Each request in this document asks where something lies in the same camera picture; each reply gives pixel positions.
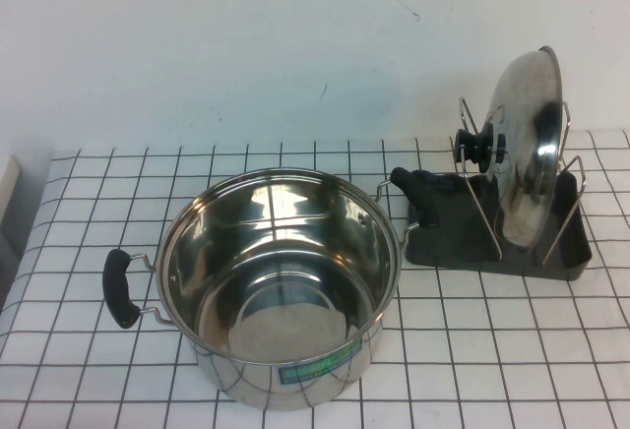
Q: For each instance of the stainless steel pot lid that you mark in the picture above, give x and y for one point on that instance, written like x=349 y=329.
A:
x=526 y=153

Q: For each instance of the white black checked tablecloth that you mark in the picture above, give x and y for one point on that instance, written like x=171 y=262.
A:
x=492 y=350

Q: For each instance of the beige board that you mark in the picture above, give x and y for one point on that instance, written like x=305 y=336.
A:
x=7 y=202

